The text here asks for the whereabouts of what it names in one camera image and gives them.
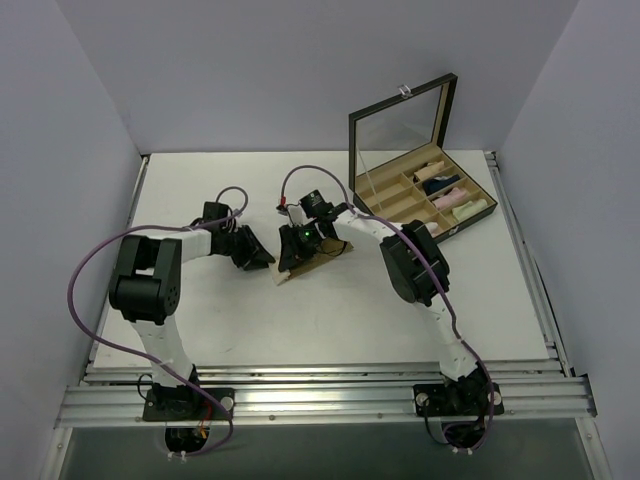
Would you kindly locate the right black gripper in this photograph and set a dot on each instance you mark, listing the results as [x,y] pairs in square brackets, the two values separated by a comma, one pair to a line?
[295,240]

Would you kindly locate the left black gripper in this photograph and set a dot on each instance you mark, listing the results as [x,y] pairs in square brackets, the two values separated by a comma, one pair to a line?
[243,245]

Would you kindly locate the tan brown underwear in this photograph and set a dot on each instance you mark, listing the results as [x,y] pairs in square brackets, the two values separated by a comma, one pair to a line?
[329,250]

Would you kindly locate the white underwear pink trim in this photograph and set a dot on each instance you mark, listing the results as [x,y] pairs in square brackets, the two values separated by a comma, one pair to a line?
[433,228]

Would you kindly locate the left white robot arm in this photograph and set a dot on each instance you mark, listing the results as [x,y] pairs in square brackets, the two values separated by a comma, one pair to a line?
[145,288]

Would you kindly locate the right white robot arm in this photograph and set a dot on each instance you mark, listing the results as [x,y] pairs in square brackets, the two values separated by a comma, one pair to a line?
[417,271]

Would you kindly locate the navy rolled underwear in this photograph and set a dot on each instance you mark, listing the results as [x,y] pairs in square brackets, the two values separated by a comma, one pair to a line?
[435,184]

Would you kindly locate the beige rolled underwear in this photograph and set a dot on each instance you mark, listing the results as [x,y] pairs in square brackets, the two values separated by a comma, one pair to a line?
[429,170]

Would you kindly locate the pale green rolled underwear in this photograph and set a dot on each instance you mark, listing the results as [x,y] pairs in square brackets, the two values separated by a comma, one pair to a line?
[468,210]

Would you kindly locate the pink rolled underwear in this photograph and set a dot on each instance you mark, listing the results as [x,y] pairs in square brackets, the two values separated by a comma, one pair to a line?
[447,200]

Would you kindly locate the black compartment storage box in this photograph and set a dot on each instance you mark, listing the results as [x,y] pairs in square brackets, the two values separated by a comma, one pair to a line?
[391,139]

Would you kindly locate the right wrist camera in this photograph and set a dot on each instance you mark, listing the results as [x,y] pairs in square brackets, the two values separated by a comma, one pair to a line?
[292,211]

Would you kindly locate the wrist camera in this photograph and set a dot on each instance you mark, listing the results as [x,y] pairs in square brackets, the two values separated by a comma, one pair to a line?
[216,213]
[292,211]

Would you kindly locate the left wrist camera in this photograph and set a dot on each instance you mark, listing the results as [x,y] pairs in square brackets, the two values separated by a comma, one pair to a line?
[216,213]

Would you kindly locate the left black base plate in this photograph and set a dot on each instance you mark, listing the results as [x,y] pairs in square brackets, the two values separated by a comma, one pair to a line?
[185,405]

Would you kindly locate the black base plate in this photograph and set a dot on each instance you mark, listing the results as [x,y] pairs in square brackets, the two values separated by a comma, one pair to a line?
[457,399]
[185,405]

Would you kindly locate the aluminium rail frame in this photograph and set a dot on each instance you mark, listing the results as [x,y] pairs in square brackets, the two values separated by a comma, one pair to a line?
[339,346]

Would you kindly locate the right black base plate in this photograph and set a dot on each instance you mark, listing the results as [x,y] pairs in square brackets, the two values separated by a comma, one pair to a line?
[457,399]

